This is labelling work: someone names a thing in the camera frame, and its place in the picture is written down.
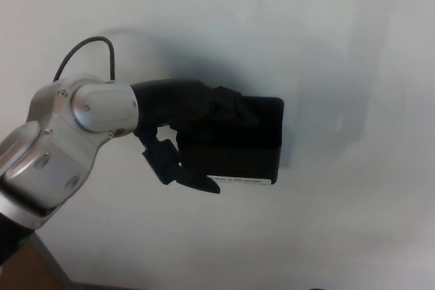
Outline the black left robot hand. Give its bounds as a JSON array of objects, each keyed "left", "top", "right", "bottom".
[{"left": 130, "top": 78, "right": 262, "bottom": 195}]

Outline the black magnetic marker holder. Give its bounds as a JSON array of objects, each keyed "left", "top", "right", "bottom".
[{"left": 177, "top": 94, "right": 285, "bottom": 187}]

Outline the brown wooden panel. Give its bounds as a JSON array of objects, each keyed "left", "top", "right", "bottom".
[{"left": 0, "top": 235, "right": 57, "bottom": 290}]

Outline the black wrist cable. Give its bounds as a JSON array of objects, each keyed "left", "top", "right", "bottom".
[{"left": 53, "top": 36, "right": 116, "bottom": 83}]

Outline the grey whiteboard frame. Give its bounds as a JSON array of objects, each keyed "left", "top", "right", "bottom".
[{"left": 31, "top": 230, "right": 74, "bottom": 290}]

